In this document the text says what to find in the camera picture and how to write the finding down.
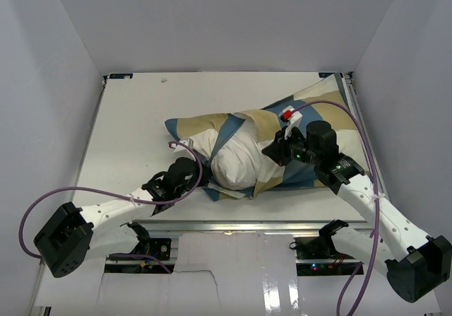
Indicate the blue tan white pillowcase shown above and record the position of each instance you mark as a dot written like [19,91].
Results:
[323,100]

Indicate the white pillow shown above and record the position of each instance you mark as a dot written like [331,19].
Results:
[239,167]

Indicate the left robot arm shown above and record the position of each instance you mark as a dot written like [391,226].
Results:
[74,234]

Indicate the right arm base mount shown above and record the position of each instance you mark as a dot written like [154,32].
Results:
[317,256]

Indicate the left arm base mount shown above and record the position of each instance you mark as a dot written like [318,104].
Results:
[147,257]

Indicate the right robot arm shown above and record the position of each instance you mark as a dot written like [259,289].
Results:
[413,262]

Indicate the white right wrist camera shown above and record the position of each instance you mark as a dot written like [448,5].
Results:
[291,119]

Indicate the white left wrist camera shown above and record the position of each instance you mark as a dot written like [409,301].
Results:
[182,145]

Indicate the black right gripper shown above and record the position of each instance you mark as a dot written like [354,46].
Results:
[277,150]

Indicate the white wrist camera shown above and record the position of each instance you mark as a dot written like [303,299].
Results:
[182,145]
[291,119]

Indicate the blue left corner sticker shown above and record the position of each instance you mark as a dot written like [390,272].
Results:
[120,76]

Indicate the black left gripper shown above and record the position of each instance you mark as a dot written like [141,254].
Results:
[207,174]

